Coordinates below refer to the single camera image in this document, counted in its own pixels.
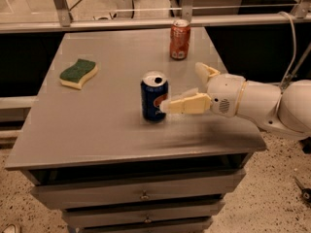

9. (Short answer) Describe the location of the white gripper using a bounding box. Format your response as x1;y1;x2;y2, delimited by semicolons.
159;62;246;117

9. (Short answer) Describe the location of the blue pepsi can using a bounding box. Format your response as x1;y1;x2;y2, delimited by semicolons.
141;71;168;122

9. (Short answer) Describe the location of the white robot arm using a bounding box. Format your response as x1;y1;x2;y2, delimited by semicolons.
159;62;311;140

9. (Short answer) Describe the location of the orange soda can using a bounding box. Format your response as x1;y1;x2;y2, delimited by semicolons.
170;19;190;60

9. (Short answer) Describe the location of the top grey drawer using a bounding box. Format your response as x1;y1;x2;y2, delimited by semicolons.
31;169;246;210

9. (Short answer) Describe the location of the grey drawer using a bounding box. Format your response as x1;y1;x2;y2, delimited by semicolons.
79;217;212;233
62;200;225;228
31;169;246;210

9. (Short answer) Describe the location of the green and yellow sponge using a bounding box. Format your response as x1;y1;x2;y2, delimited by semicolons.
59;59;98;90

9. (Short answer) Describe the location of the grey drawer cabinet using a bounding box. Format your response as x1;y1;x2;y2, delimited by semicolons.
4;27;268;233

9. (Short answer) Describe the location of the middle grey drawer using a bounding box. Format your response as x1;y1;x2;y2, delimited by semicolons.
62;200;225;228

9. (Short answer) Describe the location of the bottom grey drawer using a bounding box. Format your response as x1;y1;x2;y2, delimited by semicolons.
79;217;212;233

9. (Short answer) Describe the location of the black tool on floor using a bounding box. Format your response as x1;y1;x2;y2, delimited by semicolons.
294;177;311;203

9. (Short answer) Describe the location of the white shoe tip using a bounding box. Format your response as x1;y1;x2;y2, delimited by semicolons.
1;223;21;233

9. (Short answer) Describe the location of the white cable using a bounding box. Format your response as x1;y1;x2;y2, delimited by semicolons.
278;11;297;85

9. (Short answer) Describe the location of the metal railing frame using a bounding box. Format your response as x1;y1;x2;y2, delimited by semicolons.
0;0;310;33

